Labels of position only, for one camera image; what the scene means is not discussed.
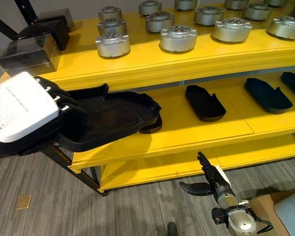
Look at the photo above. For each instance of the dark robot foot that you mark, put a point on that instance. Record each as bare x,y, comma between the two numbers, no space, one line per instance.
172,229

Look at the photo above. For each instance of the black glossy box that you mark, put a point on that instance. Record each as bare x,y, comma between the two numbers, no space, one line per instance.
57,16
27,55
46,30

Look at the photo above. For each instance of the black diagonal metal brace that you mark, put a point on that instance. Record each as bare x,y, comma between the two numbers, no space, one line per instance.
7,20

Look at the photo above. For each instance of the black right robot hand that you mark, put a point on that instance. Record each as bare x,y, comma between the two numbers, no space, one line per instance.
211,172

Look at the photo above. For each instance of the yellow shelf unit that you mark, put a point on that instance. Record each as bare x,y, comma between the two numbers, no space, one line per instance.
186,73

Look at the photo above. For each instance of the black metal shelf frame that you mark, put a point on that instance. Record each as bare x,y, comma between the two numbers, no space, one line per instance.
86,169

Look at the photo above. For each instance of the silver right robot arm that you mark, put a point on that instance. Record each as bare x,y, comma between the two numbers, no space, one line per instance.
238,216

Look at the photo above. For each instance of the brown cardboard box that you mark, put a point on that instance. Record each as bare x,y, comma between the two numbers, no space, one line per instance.
263,206

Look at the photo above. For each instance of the silver round motor housing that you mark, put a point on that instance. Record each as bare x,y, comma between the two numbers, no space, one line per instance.
258,11
150,7
178,38
232,29
109,12
209,15
112,45
111,25
236,3
159,21
185,4
286,27

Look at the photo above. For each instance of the brass floor socket plate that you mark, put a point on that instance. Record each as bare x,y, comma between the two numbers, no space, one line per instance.
23,202

